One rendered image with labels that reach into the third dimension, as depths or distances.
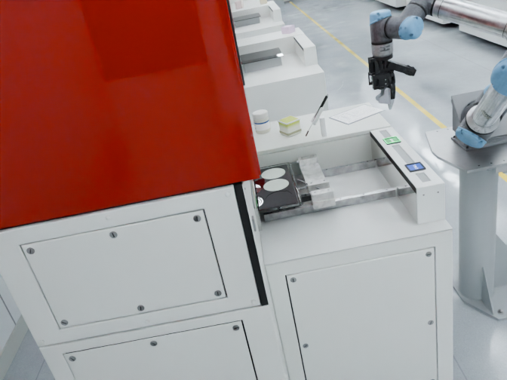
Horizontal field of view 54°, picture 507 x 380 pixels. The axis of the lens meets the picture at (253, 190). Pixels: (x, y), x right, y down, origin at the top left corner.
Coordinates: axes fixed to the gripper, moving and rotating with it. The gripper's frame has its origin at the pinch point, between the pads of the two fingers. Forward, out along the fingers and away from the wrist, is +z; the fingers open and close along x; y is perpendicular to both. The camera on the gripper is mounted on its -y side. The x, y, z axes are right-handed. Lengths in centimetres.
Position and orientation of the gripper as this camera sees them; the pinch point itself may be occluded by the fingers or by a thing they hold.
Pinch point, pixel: (391, 105)
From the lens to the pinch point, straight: 198.7
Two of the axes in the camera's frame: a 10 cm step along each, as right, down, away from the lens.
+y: -9.8, 1.9, 0.3
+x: 0.6, 4.5, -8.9
